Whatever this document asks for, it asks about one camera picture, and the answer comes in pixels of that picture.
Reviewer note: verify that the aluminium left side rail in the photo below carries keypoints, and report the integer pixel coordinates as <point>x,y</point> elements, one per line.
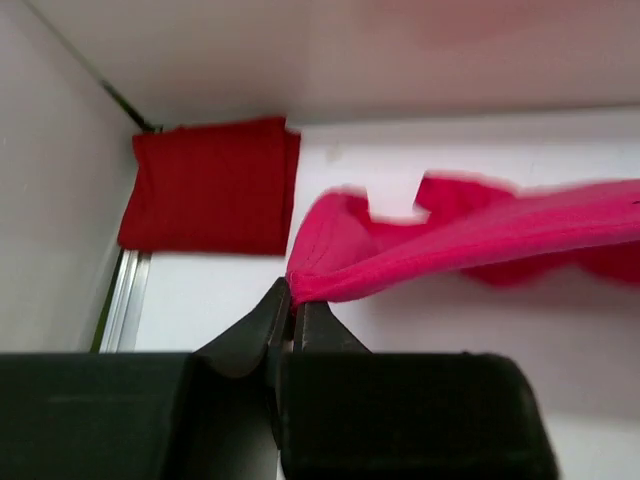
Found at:
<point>119,320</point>

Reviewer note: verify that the red t-shirt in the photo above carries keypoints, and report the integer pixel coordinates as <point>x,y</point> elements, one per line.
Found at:
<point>225,188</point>

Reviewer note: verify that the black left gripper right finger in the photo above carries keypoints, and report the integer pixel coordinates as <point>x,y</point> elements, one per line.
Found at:
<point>348,413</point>

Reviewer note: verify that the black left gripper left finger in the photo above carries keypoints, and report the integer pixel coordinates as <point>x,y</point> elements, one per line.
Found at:
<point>160,415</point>

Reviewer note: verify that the pink t-shirt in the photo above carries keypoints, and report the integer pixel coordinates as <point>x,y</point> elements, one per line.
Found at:
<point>490,233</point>

